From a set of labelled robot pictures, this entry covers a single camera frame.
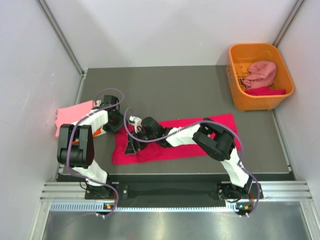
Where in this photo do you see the grey slotted cable duct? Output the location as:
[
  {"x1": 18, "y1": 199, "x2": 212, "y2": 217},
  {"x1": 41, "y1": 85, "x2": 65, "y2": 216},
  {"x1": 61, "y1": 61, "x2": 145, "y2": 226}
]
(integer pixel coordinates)
[{"x1": 50, "y1": 201, "x2": 239, "y2": 213}]

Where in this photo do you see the magenta shirt in basket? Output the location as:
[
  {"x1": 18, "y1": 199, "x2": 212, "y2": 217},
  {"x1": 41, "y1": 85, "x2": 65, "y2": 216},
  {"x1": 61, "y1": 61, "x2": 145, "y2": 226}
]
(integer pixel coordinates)
[{"x1": 244, "y1": 86, "x2": 287, "y2": 96}]

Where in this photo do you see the folded light pink t-shirt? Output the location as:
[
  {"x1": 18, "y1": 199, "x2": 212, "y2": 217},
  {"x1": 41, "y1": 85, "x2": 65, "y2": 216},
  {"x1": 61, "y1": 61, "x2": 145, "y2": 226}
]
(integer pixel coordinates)
[{"x1": 55, "y1": 100, "x2": 95, "y2": 138}]

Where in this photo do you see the magenta t-shirt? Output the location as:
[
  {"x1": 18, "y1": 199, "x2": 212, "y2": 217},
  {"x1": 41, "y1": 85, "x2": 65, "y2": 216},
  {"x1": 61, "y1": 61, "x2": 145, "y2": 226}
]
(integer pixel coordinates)
[{"x1": 111, "y1": 113, "x2": 238, "y2": 165}]

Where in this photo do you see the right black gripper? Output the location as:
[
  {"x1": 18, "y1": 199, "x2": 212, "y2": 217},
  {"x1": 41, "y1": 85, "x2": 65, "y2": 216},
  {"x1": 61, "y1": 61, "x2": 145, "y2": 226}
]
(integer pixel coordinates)
[{"x1": 125, "y1": 128, "x2": 158, "y2": 156}]

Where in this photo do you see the dusty pink shirt in basket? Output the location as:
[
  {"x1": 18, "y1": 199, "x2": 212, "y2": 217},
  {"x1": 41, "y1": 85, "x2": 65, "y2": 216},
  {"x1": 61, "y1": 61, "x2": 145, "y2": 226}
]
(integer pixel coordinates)
[{"x1": 242, "y1": 60, "x2": 277, "y2": 89}]

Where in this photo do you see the orange plastic basket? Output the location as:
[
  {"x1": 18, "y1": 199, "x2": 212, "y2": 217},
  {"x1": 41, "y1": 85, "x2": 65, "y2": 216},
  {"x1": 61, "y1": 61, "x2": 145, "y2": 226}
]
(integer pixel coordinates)
[{"x1": 226, "y1": 43, "x2": 295, "y2": 112}]

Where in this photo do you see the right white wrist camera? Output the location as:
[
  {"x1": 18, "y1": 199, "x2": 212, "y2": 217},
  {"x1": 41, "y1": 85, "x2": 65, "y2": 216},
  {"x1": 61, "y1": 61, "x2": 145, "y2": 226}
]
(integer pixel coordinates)
[{"x1": 129, "y1": 116, "x2": 143, "y2": 133}]

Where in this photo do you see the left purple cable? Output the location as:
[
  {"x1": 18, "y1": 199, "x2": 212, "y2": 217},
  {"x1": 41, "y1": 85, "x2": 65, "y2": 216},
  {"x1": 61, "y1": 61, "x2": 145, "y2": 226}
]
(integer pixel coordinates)
[{"x1": 65, "y1": 87, "x2": 125, "y2": 218}]

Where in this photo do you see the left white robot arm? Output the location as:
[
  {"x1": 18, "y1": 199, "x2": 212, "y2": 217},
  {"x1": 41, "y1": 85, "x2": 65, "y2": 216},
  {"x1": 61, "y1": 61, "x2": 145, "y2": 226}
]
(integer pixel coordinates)
[{"x1": 57, "y1": 95, "x2": 124, "y2": 199}]

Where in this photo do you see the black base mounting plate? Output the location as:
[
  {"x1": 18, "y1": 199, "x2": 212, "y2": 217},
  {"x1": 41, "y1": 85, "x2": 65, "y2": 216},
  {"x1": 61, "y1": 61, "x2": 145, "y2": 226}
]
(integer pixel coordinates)
[{"x1": 85, "y1": 180, "x2": 264, "y2": 209}]

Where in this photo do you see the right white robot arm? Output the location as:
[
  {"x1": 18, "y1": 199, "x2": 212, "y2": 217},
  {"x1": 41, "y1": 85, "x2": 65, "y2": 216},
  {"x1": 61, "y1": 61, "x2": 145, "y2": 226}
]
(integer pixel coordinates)
[{"x1": 124, "y1": 116, "x2": 253, "y2": 198}]

